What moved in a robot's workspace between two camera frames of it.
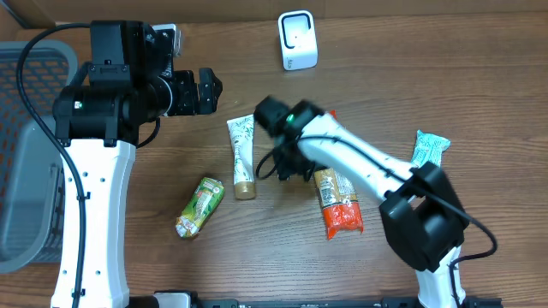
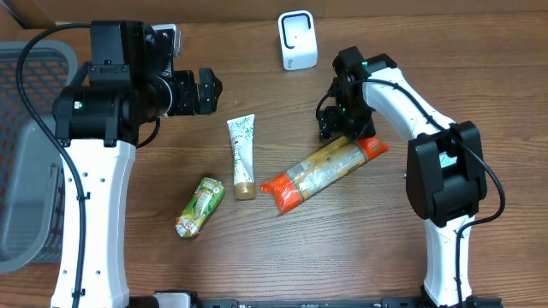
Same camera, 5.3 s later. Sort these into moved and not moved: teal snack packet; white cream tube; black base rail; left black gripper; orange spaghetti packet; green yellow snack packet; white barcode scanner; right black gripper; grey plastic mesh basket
Moved: orange spaghetti packet; teal snack packet; right black gripper
Not moved: grey plastic mesh basket; green yellow snack packet; black base rail; white barcode scanner; left black gripper; white cream tube
